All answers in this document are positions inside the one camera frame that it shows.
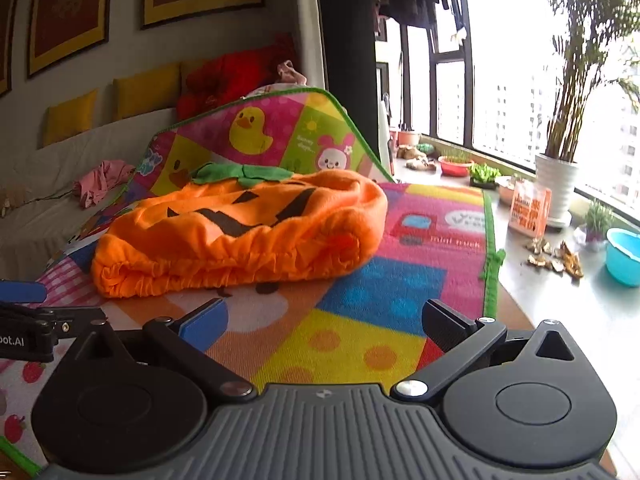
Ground tray of green plants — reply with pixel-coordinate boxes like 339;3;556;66
468;162;502;190

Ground pale pink plush cloth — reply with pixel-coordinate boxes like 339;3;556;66
244;59;309;99

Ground small potted green plant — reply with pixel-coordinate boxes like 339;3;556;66
575;199;617;251

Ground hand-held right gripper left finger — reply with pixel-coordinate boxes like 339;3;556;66
74;298;256;404

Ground white ribbed plant pot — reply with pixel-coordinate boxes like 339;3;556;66
534;152;580;229

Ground brown dried roots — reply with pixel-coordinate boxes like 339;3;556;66
396;144;439;171

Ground orange pumpkin costume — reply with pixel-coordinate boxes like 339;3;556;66
91;162;389;300

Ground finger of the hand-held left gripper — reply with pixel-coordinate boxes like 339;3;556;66
0;304;108;337
0;281;49;305

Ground pink bowl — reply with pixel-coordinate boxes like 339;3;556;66
497;175;532;206

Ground blue plastic basin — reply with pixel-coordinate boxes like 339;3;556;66
604;227;640;289

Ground white sofa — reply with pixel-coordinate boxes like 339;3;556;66
0;105;182;282

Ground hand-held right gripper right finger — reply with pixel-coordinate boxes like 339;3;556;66
391;299;581;404

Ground red bowl with sprouts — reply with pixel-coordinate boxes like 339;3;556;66
438;152;475;178

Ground colourful printed play mat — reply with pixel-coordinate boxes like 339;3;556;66
0;87;507;478

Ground black window frame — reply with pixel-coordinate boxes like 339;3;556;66
375;0;640;211

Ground red plush cushion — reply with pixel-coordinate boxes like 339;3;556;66
176;34;302;122

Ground pile of dried peels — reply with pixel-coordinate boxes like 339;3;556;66
524;237;586;279

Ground tall palm plant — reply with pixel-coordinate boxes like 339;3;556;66
537;0;640;164

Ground orange printed packet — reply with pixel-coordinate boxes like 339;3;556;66
507;179;553;239

